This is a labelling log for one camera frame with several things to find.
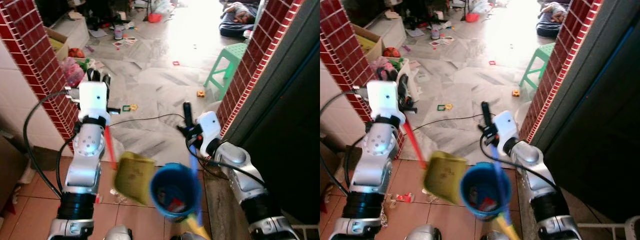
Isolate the broom with blue handle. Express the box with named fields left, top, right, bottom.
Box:
left=489, top=143, right=522, bottom=240
left=182, top=144, right=213, bottom=240

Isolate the olive dustpan with red handle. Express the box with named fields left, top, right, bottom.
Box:
left=402, top=120, right=469, bottom=206
left=103, top=125, right=157, bottom=207

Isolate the white plastic bag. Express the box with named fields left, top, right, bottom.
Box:
left=397, top=59, right=422, bottom=101

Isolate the pink plastic bag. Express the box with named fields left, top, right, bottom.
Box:
left=372, top=56, right=399, bottom=77
left=61, top=57, right=87, bottom=88

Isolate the blue round bin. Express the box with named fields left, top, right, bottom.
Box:
left=460, top=161, right=513, bottom=221
left=149, top=162, right=202, bottom=222

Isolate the brown cardboard box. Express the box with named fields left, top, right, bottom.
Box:
left=45, top=27, right=71, bottom=62
left=352, top=23, right=386, bottom=64

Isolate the green plastic stool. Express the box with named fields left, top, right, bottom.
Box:
left=519, top=42, right=556, bottom=91
left=203, top=42, right=249, bottom=101

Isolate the dark blue mattress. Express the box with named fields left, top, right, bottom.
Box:
left=536, top=10, right=567, bottom=39
left=218, top=10, right=259, bottom=40

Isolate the red white wrapper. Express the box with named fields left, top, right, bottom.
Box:
left=386, top=192, right=416, bottom=204

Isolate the person lying down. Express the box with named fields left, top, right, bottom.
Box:
left=223, top=2, right=256, bottom=25
left=542, top=2, right=569, bottom=24

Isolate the silver robot leg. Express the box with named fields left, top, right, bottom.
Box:
left=404, top=224, right=449, bottom=240
left=102, top=225, right=134, bottom=240

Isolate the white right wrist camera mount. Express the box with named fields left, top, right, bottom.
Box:
left=494, top=110, right=521, bottom=151
left=197, top=111, right=223, bottom=154

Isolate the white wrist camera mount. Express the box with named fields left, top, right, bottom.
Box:
left=494, top=110, right=521, bottom=151
left=77, top=81, right=112, bottom=126
left=197, top=111, right=223, bottom=154
left=366, top=80, right=406, bottom=126

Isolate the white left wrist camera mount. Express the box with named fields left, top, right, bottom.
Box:
left=366, top=80, right=406, bottom=126
left=77, top=81, right=112, bottom=126

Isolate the thin black floor cable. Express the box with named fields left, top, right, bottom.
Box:
left=108, top=113, right=186, bottom=132
left=412, top=113, right=484, bottom=132

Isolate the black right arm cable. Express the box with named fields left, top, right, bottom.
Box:
left=479, top=134, right=560, bottom=190
left=184, top=137, right=267, bottom=188

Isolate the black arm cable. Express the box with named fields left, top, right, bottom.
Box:
left=320, top=90, right=370, bottom=197
left=479, top=134, right=560, bottom=190
left=184, top=137, right=267, bottom=188
left=22, top=90, right=82, bottom=200

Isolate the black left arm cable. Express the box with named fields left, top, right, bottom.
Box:
left=22, top=90, right=82, bottom=200
left=320, top=90, right=370, bottom=197

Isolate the white wire rack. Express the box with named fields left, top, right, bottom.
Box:
left=292, top=224, right=321, bottom=240
left=576, top=215, right=640, bottom=240

